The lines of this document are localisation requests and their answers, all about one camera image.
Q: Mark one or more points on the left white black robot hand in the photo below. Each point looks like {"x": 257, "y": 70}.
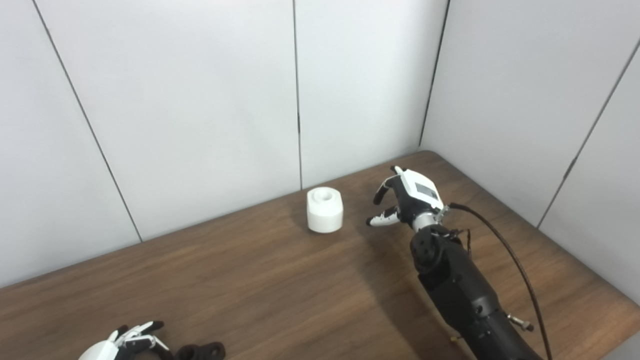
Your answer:
{"x": 122, "y": 345}

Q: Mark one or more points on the black plastic holder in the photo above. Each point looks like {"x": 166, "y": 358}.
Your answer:
{"x": 200, "y": 351}

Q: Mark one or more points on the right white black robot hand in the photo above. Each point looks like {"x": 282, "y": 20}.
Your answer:
{"x": 415, "y": 197}

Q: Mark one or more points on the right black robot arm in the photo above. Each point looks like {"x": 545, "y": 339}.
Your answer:
{"x": 460, "y": 290}

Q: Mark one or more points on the round white plastic piece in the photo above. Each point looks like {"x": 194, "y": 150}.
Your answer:
{"x": 325, "y": 212}

